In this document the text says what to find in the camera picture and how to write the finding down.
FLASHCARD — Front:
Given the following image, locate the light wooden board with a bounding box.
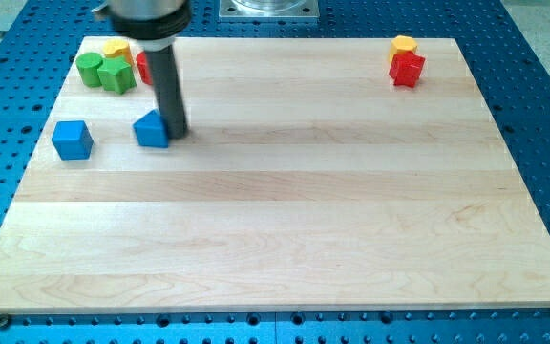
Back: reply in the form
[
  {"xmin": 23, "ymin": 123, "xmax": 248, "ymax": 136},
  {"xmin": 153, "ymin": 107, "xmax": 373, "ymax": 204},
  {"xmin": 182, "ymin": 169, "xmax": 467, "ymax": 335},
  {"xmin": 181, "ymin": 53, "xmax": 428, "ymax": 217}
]
[{"xmin": 0, "ymin": 37, "xmax": 550, "ymax": 314}]

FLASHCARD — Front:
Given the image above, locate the red star block right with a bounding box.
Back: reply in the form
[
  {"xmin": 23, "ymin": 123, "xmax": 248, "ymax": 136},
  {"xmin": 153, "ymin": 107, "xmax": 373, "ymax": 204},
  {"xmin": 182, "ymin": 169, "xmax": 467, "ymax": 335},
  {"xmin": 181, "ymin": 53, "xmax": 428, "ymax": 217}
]
[{"xmin": 389, "ymin": 51, "xmax": 426, "ymax": 88}]

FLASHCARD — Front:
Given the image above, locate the blue cube block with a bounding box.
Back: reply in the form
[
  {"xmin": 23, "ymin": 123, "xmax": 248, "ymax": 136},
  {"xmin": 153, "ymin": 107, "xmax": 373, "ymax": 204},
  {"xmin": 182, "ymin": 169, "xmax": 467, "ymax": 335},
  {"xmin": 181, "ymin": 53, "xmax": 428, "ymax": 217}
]
[{"xmin": 52, "ymin": 120, "xmax": 94, "ymax": 161}]

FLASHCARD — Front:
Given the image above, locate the yellow block left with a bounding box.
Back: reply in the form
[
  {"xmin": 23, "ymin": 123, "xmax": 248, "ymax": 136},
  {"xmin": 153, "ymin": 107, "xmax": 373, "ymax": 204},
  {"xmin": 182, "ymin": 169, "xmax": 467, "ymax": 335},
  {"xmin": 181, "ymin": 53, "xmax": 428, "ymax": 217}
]
[{"xmin": 102, "ymin": 38, "xmax": 134, "ymax": 66}]

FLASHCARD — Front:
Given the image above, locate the blue perforated metal table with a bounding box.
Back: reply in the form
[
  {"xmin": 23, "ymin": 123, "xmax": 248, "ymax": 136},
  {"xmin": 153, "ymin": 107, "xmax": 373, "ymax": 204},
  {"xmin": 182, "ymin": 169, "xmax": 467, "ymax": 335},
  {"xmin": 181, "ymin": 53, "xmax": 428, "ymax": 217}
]
[{"xmin": 0, "ymin": 0, "xmax": 550, "ymax": 343}]

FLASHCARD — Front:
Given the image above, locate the yellow hexagon block right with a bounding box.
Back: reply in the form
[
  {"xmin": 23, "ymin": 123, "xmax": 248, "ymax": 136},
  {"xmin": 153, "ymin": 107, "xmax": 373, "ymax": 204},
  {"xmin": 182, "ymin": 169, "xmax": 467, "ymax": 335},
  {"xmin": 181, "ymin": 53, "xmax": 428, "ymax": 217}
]
[{"xmin": 389, "ymin": 35, "xmax": 418, "ymax": 63}]

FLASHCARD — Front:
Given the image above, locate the green star block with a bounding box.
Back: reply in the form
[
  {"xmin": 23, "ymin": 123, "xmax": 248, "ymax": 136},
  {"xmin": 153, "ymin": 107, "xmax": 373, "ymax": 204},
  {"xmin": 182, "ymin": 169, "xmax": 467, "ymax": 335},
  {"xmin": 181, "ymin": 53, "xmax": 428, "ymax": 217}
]
[{"xmin": 97, "ymin": 56, "xmax": 137, "ymax": 95}]

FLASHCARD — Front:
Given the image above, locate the blue triangular block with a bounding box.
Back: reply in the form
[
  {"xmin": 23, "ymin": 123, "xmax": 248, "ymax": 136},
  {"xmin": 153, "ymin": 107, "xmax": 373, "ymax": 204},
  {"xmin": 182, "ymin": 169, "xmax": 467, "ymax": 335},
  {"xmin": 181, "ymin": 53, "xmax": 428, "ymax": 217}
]
[{"xmin": 133, "ymin": 110, "xmax": 169, "ymax": 148}]

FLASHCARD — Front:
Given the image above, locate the green cylinder block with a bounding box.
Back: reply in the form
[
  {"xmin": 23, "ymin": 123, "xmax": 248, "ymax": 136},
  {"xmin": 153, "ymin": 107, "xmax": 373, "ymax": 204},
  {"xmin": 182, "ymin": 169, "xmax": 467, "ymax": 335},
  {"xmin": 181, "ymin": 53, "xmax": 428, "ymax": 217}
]
[{"xmin": 75, "ymin": 52, "xmax": 103, "ymax": 88}]

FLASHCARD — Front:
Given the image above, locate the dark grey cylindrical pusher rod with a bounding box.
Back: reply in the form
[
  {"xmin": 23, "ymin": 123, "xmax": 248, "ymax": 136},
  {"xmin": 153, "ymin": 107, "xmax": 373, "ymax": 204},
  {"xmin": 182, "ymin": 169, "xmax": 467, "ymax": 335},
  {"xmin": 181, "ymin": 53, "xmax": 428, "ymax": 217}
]
[{"xmin": 145, "ymin": 45, "xmax": 188, "ymax": 140}]

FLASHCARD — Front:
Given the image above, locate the red block left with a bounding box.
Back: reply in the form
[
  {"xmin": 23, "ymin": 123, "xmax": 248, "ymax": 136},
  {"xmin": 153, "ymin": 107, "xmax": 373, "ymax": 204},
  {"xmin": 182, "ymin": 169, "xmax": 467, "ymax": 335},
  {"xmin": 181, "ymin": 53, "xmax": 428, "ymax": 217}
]
[{"xmin": 136, "ymin": 51, "xmax": 153, "ymax": 86}]

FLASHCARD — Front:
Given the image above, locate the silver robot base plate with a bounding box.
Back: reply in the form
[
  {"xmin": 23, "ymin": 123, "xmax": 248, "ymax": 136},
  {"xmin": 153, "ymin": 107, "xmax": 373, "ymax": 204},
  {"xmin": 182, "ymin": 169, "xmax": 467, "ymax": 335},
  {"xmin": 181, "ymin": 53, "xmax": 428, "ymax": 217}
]
[{"xmin": 219, "ymin": 0, "xmax": 319, "ymax": 19}]

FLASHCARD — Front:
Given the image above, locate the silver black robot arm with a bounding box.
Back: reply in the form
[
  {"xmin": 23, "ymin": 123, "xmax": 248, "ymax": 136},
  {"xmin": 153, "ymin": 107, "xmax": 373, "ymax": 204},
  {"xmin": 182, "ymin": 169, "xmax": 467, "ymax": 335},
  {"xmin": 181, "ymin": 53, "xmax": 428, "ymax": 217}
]
[{"xmin": 91, "ymin": 0, "xmax": 192, "ymax": 52}]

